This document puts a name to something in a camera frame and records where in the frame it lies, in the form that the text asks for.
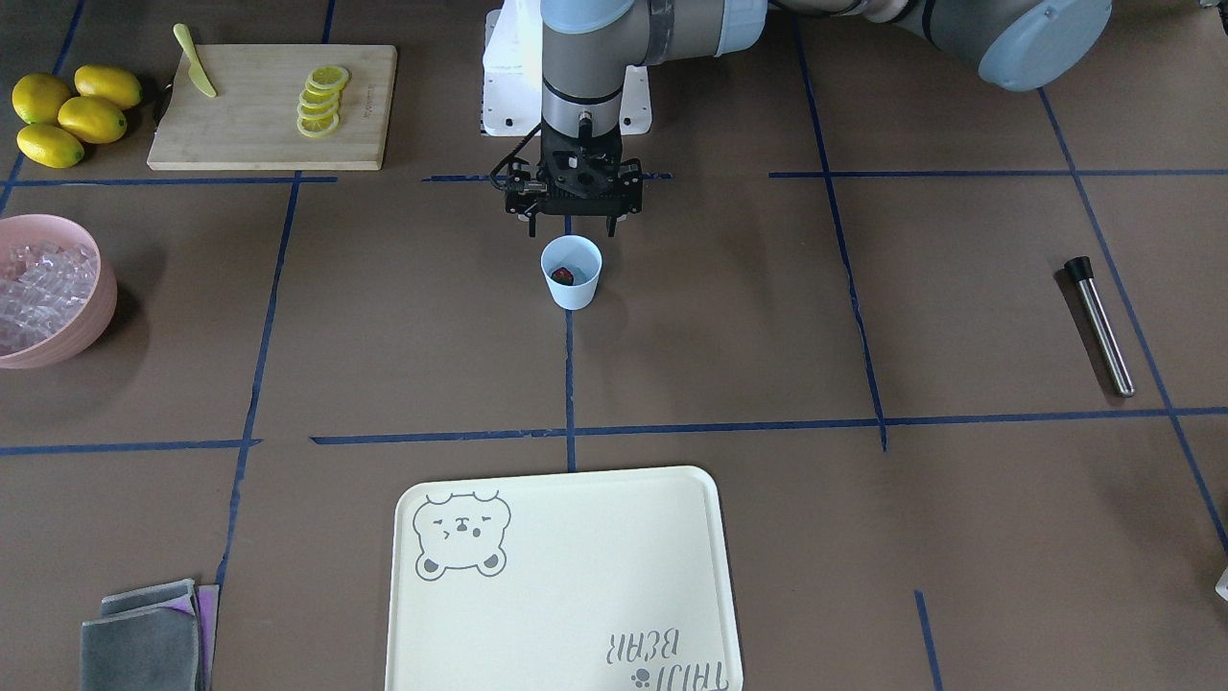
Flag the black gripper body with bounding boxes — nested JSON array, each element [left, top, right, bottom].
[[505, 126, 643, 218]]

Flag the steel muddler black tip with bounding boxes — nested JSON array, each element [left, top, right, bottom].
[[1063, 255, 1136, 398]]

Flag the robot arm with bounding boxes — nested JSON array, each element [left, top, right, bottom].
[[483, 1, 1113, 237]]

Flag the light blue cup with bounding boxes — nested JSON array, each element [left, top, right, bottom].
[[539, 234, 602, 311]]

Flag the pile of ice cubes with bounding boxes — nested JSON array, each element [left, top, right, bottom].
[[1, 241, 101, 355]]

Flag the lemon slices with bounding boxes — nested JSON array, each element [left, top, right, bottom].
[[295, 64, 351, 137]]

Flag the bamboo cutting board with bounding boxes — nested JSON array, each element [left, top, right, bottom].
[[149, 44, 398, 171]]

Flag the cream bear tray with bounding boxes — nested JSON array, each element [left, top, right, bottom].
[[383, 466, 744, 690]]

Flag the yellow-green plastic knife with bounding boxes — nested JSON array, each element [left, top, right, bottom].
[[173, 23, 219, 98]]

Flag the yellow lemon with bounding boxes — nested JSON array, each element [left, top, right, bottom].
[[16, 124, 86, 169], [72, 64, 142, 110], [12, 72, 72, 124], [56, 96, 128, 144]]

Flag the pink bowl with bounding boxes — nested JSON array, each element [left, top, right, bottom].
[[1, 214, 117, 369]]

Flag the grey folded cloth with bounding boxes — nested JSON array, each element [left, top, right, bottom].
[[79, 579, 221, 690]]

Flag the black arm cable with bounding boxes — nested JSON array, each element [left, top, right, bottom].
[[489, 125, 544, 188]]

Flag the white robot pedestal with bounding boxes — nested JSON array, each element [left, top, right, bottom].
[[480, 1, 653, 137]]

